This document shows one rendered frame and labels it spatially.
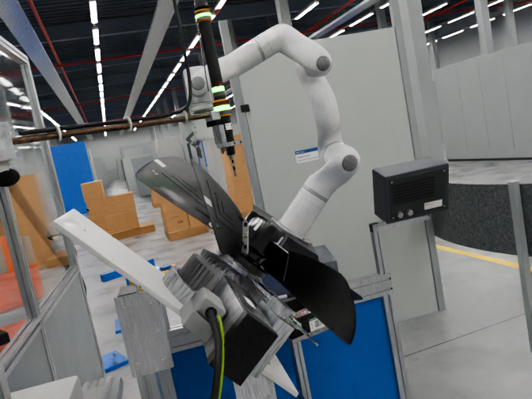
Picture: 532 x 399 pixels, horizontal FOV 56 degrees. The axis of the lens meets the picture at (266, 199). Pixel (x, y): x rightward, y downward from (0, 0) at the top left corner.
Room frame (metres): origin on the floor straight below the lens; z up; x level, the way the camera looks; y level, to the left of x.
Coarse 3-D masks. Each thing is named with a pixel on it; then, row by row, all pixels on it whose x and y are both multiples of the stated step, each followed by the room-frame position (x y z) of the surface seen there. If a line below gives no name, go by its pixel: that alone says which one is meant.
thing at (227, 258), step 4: (216, 252) 1.27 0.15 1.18; (220, 252) 1.26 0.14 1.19; (220, 256) 1.25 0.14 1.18; (224, 256) 1.24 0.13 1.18; (228, 256) 1.26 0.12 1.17; (228, 260) 1.23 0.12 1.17; (232, 260) 1.23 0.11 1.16; (232, 264) 1.22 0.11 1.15; (236, 264) 1.22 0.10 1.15; (240, 264) 1.24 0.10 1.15; (236, 268) 1.22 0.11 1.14; (240, 268) 1.22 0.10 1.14; (244, 268) 1.24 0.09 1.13; (240, 272) 1.22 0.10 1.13; (244, 272) 1.22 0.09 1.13; (248, 272) 1.25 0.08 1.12; (252, 276) 1.23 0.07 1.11; (256, 276) 1.32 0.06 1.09; (256, 280) 1.25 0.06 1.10
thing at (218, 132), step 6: (210, 114) 1.35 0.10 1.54; (216, 114) 1.36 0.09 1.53; (210, 120) 1.35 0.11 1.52; (216, 120) 1.35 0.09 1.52; (222, 120) 1.36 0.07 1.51; (210, 126) 1.36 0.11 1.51; (216, 126) 1.36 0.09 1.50; (222, 126) 1.37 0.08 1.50; (216, 132) 1.37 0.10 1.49; (222, 132) 1.36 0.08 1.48; (216, 138) 1.37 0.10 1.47; (222, 138) 1.36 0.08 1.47; (222, 144) 1.36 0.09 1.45; (228, 144) 1.36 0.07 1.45; (234, 144) 1.36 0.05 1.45
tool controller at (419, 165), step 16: (416, 160) 1.91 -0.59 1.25; (432, 160) 1.89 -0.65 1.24; (384, 176) 1.80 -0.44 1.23; (400, 176) 1.80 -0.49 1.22; (416, 176) 1.81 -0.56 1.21; (432, 176) 1.83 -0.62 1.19; (448, 176) 1.85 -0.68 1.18; (384, 192) 1.81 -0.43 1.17; (400, 192) 1.81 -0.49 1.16; (416, 192) 1.82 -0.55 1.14; (432, 192) 1.84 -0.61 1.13; (448, 192) 1.87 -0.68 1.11; (384, 208) 1.83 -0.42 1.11; (400, 208) 1.83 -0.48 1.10; (416, 208) 1.84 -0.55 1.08; (432, 208) 1.86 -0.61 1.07; (448, 208) 1.88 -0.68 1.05
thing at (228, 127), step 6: (198, 0) 1.38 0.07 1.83; (204, 0) 1.38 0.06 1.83; (198, 6) 1.38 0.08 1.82; (204, 6) 1.41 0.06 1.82; (228, 120) 1.38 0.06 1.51; (228, 126) 1.38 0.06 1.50; (228, 132) 1.38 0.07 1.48; (228, 138) 1.38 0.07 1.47; (228, 150) 1.38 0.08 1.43; (234, 150) 1.39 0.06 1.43
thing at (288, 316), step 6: (246, 276) 1.22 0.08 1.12; (252, 282) 1.19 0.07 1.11; (258, 288) 1.15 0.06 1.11; (264, 288) 1.14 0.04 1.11; (264, 294) 1.11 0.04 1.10; (270, 294) 1.10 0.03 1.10; (288, 312) 1.02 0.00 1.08; (288, 318) 1.01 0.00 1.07; (294, 318) 1.00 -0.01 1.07; (294, 324) 0.98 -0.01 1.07; (300, 324) 0.98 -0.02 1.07; (300, 330) 0.97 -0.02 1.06
